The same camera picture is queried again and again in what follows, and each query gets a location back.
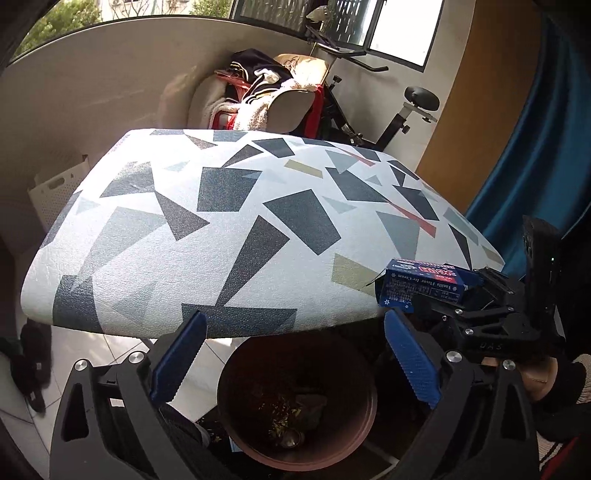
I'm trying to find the blue milk carton box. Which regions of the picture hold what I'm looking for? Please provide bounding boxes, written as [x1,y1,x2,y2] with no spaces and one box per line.
[374,259,483,313]

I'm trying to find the brown round trash bin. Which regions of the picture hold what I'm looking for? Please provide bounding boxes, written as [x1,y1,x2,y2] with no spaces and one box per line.
[216,330,378,472]

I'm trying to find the right hand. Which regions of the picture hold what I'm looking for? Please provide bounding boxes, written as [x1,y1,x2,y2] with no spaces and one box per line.
[520,354,590,443]

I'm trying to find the blue curtain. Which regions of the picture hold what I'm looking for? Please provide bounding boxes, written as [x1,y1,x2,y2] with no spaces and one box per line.
[467,15,590,276]

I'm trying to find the white plastic basket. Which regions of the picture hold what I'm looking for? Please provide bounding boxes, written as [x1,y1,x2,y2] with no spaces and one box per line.
[28,154,91,232]

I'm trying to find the black exercise bike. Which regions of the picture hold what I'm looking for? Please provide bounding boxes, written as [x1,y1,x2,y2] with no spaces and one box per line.
[310,30,441,151]

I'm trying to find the wooden wardrobe panel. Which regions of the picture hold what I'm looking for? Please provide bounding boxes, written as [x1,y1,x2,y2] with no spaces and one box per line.
[418,1,541,213]

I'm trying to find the pile of clothes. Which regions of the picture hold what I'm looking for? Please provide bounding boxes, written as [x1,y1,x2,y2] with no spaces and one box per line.
[209,48,327,139]

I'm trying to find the window frame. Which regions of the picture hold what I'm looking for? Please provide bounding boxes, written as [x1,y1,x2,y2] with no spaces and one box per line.
[230,1,445,71]

